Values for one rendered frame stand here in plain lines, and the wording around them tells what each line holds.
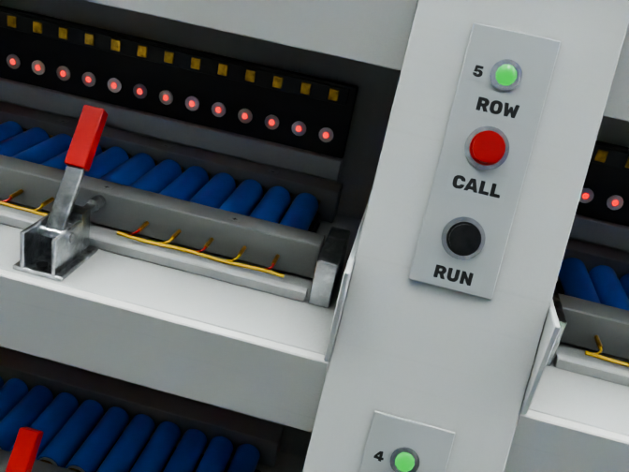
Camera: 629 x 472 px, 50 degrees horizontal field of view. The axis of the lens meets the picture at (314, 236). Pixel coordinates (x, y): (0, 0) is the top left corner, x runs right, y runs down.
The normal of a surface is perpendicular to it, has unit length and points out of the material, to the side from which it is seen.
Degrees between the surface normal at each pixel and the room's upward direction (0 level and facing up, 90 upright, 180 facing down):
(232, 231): 109
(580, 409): 19
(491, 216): 90
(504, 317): 90
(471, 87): 90
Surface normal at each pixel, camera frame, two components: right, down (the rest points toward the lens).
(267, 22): -0.18, 0.38
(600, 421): 0.18, -0.89
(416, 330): -0.11, 0.07
